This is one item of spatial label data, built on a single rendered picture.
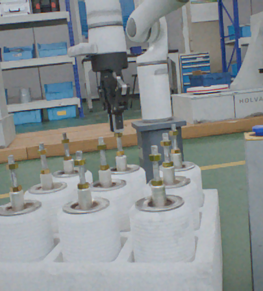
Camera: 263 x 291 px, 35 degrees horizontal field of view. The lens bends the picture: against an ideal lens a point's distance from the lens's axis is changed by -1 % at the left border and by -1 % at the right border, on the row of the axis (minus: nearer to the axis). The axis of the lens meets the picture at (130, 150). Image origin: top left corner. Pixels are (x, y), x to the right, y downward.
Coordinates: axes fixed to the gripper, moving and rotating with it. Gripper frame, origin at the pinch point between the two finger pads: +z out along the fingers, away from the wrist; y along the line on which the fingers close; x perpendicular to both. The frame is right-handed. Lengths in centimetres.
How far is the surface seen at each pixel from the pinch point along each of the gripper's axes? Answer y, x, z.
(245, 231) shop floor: 6, -36, 35
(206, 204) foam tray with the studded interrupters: -13.3, -12.0, 17.3
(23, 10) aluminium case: 451, -74, -101
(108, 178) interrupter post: -10.7, 7.1, 8.5
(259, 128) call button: -21.9, -18.8, 2.4
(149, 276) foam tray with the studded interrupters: -31.7, 10.4, 18.0
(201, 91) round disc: 167, -133, 7
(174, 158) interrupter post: -8.0, -8.5, 8.0
